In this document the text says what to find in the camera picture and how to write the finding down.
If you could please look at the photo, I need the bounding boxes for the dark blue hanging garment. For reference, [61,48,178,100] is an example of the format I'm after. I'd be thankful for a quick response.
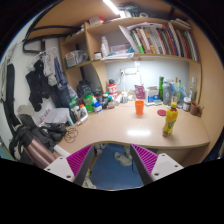
[53,58,74,108]

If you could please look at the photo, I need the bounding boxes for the orange plastic cup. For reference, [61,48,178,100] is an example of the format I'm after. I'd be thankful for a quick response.
[134,99,145,116]

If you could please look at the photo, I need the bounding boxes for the white bottle with blue cap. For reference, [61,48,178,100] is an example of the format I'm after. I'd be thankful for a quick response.
[93,101,103,114]

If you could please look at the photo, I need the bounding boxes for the small green bottle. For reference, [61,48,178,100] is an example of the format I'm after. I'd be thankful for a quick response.
[82,94,95,113]

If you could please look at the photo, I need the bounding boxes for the blue and white box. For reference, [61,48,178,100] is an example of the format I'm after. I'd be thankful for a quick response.
[145,85,160,105]

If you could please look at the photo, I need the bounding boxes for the black backpack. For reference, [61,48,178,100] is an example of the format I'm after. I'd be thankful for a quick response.
[8,114,68,158]

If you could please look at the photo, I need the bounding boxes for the black bag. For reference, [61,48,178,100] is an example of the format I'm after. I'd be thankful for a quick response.
[75,79,94,98]

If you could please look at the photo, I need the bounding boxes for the brown jar with white lid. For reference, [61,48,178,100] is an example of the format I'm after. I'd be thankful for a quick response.
[182,96,192,112]

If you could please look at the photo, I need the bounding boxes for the brown mug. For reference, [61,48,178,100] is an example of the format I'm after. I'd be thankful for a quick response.
[189,101,204,117]

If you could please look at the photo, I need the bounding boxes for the clear bottle with yellow cap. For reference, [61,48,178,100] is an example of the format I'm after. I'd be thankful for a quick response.
[171,77,179,104]

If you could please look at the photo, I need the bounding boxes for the flat round red coaster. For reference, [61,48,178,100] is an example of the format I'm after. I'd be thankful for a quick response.
[156,108,168,117]

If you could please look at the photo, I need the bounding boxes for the grey shaker bottle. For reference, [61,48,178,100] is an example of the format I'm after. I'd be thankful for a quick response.
[162,80,173,106]

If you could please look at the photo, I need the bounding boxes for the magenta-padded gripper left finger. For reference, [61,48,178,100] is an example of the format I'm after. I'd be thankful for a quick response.
[44,144,96,187]

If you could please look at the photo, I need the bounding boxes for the white paper sheets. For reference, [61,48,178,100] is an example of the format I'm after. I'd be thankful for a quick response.
[44,107,71,125]

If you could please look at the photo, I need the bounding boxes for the grey slippers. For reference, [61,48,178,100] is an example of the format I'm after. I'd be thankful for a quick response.
[113,151,133,167]

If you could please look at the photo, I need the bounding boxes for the tall clear glass bottle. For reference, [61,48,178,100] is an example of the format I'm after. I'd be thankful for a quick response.
[188,76,198,103]

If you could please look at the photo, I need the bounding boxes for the clear bottle with green cap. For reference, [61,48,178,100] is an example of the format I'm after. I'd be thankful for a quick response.
[176,79,184,102]

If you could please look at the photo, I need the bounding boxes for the black hanging jacket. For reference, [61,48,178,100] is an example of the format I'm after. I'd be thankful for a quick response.
[24,59,52,113]

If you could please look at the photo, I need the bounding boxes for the white power strip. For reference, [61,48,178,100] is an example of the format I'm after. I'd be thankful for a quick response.
[119,67,138,76]

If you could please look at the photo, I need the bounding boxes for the ceiling light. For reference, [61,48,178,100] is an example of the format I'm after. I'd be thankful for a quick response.
[102,0,127,18]

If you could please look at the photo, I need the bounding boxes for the dark bottle with red label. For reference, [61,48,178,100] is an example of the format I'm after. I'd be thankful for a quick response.
[101,94,110,110]

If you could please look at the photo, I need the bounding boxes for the white bottle with orange cap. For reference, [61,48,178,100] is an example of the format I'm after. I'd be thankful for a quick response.
[78,103,90,125]

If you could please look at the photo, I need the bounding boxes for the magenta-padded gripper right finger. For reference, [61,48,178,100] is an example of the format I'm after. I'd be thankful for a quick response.
[129,143,184,186]

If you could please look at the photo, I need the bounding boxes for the magenta pouch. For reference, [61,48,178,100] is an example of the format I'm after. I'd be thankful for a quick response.
[134,84,147,101]

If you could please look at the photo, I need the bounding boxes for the red and white can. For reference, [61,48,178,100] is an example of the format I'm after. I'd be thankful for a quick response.
[106,83,118,99]

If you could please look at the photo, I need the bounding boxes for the pink metallic cylinder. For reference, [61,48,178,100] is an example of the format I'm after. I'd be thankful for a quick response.
[24,137,57,168]

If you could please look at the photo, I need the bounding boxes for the grey hanging garment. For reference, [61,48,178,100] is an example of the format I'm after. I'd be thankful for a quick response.
[39,46,62,88]

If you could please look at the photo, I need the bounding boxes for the dark rubber band rings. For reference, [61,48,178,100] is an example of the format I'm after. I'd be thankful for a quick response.
[63,127,79,144]

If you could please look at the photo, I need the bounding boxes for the yellow drink bottle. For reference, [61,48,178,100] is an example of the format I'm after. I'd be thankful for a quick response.
[162,101,179,138]

